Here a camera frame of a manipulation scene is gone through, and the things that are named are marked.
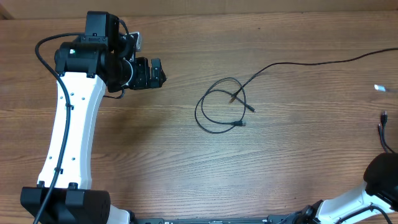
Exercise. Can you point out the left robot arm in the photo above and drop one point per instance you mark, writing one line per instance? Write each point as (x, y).
(98, 63)

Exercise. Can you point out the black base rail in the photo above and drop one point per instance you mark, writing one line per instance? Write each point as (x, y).
(271, 219)

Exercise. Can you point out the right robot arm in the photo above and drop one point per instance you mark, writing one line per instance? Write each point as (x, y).
(376, 195)

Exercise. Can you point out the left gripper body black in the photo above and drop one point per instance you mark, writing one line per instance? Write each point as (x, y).
(140, 79)

